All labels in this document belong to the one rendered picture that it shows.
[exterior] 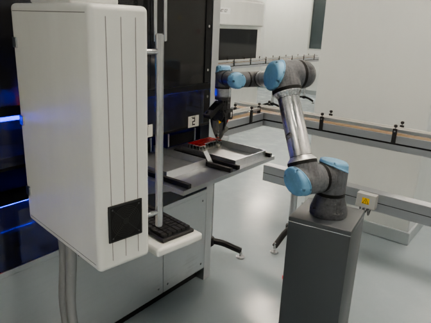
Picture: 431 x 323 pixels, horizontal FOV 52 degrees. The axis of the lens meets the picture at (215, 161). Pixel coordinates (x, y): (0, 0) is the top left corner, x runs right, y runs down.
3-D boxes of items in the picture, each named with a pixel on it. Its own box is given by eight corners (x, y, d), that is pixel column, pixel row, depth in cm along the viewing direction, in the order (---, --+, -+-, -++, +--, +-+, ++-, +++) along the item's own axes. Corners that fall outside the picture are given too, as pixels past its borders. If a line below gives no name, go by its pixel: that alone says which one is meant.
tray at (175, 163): (113, 162, 205) (113, 155, 204) (153, 151, 224) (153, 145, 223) (166, 179, 185) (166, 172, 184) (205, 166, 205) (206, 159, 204)
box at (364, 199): (354, 205, 278) (356, 191, 276) (358, 203, 282) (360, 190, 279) (374, 210, 271) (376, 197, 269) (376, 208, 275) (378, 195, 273)
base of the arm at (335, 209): (351, 211, 184) (354, 188, 181) (341, 223, 172) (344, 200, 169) (315, 202, 191) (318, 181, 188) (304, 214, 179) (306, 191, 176)
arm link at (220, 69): (220, 66, 210) (212, 65, 217) (220, 89, 213) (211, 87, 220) (235, 66, 214) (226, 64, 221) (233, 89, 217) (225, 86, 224)
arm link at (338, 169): (352, 193, 176) (356, 161, 172) (327, 198, 170) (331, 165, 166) (331, 183, 186) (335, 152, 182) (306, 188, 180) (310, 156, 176)
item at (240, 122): (202, 143, 257) (202, 117, 252) (182, 139, 266) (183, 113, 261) (264, 126, 309) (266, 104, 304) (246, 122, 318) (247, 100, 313)
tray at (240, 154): (181, 152, 224) (181, 146, 223) (213, 143, 244) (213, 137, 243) (235, 167, 204) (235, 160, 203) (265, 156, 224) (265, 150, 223)
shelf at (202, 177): (104, 168, 201) (104, 165, 201) (202, 141, 255) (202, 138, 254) (183, 196, 174) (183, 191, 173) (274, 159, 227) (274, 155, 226)
